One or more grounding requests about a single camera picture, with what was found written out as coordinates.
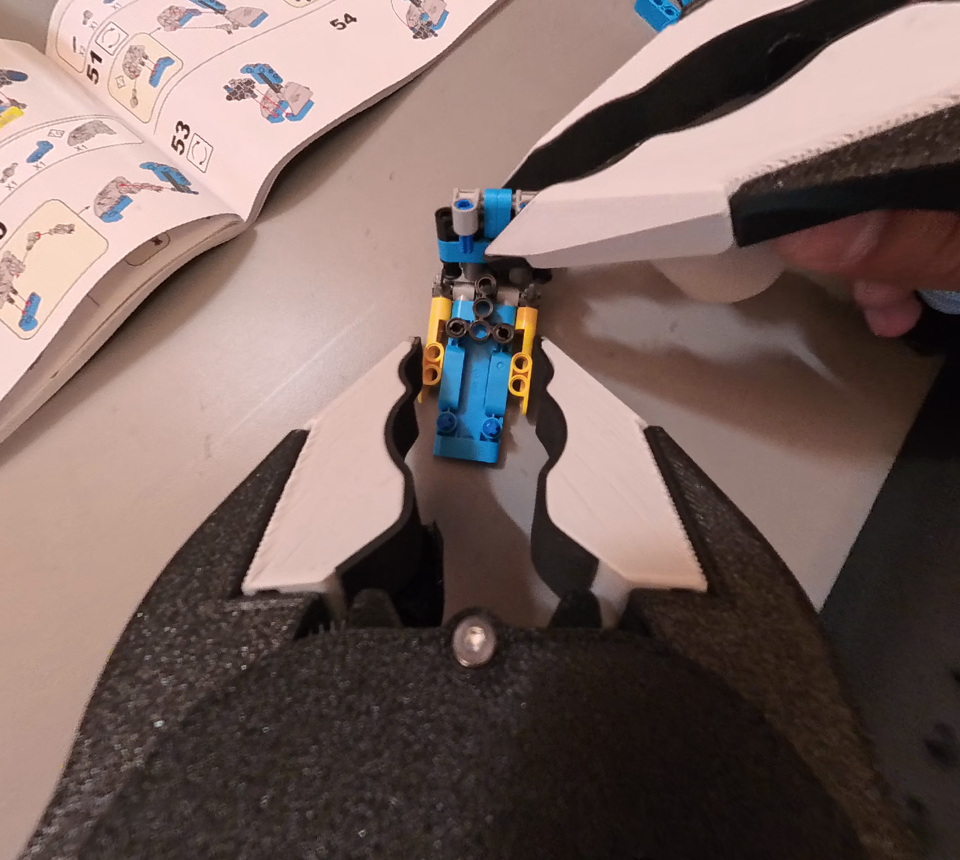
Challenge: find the black perforated panel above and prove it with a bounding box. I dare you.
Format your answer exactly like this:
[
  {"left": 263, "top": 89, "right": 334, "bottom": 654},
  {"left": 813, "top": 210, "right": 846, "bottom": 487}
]
[{"left": 821, "top": 342, "right": 960, "bottom": 860}]

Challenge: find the blue grey brick assembly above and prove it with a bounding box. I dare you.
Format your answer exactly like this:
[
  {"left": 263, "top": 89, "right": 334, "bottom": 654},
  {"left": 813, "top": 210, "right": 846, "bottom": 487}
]
[{"left": 433, "top": 185, "right": 552, "bottom": 287}]

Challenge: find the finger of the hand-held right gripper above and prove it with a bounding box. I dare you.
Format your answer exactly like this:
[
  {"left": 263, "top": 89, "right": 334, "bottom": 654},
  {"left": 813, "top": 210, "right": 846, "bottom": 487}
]
[
  {"left": 486, "top": 3, "right": 960, "bottom": 270},
  {"left": 504, "top": 0, "right": 960, "bottom": 192}
]

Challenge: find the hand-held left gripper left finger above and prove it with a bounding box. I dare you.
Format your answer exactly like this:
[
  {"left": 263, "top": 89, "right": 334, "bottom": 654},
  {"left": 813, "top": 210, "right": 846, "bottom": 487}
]
[{"left": 241, "top": 337, "right": 445, "bottom": 621}]

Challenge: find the open instruction booklet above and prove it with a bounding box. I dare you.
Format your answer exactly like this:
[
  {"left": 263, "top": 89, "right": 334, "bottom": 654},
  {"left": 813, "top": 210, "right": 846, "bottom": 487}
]
[{"left": 0, "top": 0, "right": 522, "bottom": 444}]

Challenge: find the blue yellow brick chassis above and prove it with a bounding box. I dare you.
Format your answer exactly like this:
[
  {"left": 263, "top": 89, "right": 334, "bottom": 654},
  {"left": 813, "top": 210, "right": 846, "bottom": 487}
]
[{"left": 420, "top": 275, "right": 543, "bottom": 465}]

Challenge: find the person's right hand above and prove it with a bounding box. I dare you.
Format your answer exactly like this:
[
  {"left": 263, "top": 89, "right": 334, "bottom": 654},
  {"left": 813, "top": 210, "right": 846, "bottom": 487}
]
[{"left": 780, "top": 211, "right": 960, "bottom": 339}]

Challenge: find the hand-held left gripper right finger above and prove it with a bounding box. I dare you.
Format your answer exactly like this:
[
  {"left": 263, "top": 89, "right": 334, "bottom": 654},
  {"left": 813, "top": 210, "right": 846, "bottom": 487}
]
[{"left": 528, "top": 337, "right": 708, "bottom": 624}]

